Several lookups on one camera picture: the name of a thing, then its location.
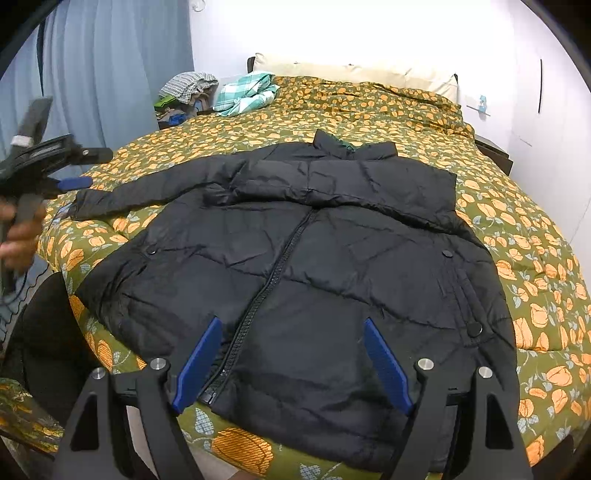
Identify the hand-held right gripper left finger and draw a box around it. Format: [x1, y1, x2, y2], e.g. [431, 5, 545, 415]
[51, 316, 223, 480]

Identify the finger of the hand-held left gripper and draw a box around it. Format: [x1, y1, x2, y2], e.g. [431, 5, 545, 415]
[69, 147, 114, 168]
[44, 176, 94, 193]

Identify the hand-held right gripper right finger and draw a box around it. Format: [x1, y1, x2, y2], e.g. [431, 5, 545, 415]
[363, 318, 532, 480]

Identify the black puffer jacket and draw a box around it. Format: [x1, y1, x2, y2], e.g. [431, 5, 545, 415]
[69, 129, 518, 474]

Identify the pile of mixed clothes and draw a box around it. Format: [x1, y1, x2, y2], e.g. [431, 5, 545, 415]
[154, 90, 215, 131]

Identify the person's left hand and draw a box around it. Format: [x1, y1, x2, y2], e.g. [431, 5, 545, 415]
[0, 200, 48, 278]

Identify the blue curtain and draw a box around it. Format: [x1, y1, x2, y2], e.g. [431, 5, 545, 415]
[0, 0, 195, 167]

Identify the grey striped cloth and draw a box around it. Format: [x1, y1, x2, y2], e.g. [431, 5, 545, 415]
[164, 71, 219, 104]

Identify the green plaid cloth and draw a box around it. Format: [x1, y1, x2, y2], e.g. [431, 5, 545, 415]
[213, 71, 280, 117]

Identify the person's floral top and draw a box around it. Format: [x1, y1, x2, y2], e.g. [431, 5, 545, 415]
[0, 378, 65, 455]

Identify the green orange floral quilt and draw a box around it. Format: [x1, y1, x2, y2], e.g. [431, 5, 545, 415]
[37, 74, 591, 480]

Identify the dark wooden nightstand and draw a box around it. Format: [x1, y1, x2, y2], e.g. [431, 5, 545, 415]
[473, 134, 514, 176]

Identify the cream padded headboard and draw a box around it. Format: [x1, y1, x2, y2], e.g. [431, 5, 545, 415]
[254, 52, 459, 100]

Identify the white wardrobe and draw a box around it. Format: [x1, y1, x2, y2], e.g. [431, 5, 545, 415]
[508, 0, 591, 250]

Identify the black cable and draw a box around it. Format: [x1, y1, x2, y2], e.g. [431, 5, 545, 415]
[0, 265, 51, 352]

